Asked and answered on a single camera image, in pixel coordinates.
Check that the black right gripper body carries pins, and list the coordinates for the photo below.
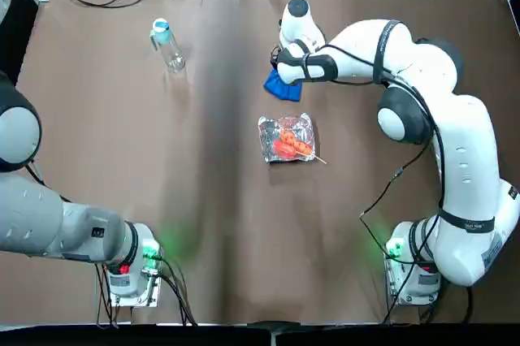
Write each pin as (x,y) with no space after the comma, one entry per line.
(278,58)

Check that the blue dishcloth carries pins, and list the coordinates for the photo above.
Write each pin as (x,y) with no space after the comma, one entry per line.
(280,90)

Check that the aluminum foil pan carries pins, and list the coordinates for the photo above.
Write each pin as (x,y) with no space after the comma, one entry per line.
(268,139)

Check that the clear seasoning bottle blue lid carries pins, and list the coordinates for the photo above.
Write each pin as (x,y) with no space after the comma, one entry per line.
(172,53)

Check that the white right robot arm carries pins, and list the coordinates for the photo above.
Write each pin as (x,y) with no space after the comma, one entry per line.
(463,151)

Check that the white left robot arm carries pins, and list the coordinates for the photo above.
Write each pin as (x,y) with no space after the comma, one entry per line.
(36,216)

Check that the orange sausage skewers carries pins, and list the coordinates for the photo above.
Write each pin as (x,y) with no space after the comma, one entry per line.
(290,145)

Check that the black table edge bracket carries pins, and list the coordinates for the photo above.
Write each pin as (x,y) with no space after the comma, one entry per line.
(274,325)

